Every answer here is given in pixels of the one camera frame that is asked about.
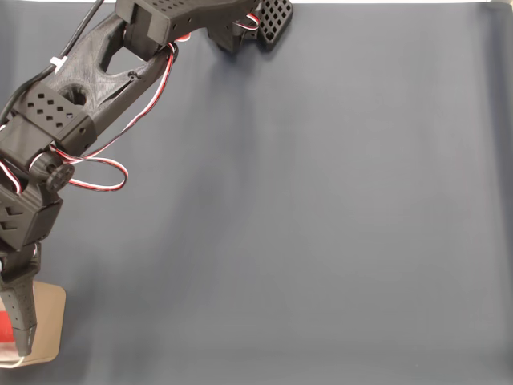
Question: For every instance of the red cube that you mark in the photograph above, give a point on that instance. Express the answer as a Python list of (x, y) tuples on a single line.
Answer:
[(6, 327)]

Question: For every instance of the beige box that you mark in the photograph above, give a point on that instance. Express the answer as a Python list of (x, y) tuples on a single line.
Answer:
[(50, 321)]

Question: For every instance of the white padding paper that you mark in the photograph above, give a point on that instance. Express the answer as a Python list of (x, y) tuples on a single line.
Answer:
[(7, 352)]

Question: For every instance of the white zip tie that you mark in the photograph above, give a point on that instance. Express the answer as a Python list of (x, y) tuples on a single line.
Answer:
[(58, 64)]

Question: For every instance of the dark grey table mat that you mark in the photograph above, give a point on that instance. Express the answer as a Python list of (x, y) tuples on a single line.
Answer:
[(300, 220)]

